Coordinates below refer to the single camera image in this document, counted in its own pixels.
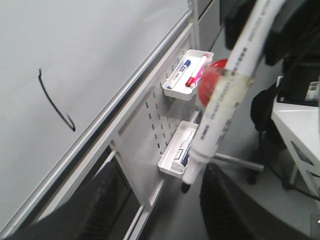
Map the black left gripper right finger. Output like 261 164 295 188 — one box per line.
200 163 320 240

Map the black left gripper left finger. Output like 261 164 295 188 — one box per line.
7 147 132 240

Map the white black-tip whiteboard marker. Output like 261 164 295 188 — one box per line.
181 0 285 193

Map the red round magnet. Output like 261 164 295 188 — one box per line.
196 59 228 110

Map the red whiteboard marker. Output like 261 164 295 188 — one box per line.
185 55 208 88

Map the white whiteboard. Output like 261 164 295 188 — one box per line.
0 0 190 237

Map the blue whiteboard marker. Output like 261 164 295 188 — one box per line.
166 59 191 90

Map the white blue spray bottle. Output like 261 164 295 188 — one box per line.
171 131 195 172

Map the black office chair base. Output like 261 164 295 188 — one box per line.
212 89 288 186

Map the lower white plastic tray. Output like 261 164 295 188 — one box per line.
158 121 198 179

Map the white plastic tray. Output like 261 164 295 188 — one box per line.
158 121 198 179
162 49 214 101

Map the white perforated pegboard panel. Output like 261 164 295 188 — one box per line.
113 38 196 208

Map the white side table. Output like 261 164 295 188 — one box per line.
271 74 320 198

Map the upper white plastic tray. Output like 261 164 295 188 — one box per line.
162 49 214 101

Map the pink pen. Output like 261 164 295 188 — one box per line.
191 66 205 87

